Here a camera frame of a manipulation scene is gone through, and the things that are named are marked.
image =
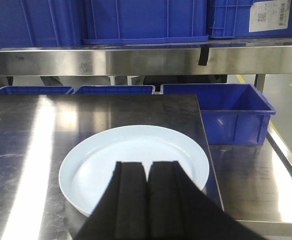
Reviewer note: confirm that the blue bin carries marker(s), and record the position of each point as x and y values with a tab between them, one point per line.
36	90
232	114
115	89

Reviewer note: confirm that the blue crate upper middle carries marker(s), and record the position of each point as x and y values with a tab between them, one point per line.
145	21

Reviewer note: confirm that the stainless steel shelf rail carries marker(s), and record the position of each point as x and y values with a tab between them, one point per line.
232	56

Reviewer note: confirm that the blue bin lower left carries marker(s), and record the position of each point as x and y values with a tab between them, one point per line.
36	90

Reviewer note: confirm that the blue crate with label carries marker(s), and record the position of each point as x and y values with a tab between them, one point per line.
236	19

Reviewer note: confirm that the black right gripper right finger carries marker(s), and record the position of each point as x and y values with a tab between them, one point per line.
178	210

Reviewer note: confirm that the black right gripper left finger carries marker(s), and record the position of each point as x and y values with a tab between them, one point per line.
121	213

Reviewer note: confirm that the blue bin lower middle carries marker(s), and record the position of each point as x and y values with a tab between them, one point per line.
115	89

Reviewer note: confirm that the blue crate upper left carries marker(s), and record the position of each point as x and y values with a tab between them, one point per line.
41	23

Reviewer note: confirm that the black tape strip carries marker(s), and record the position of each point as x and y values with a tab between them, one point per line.
204	55

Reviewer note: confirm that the pale blue plate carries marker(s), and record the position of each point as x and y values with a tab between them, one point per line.
87	169

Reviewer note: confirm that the blue bin lower right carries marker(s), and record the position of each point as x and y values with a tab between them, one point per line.
232	114

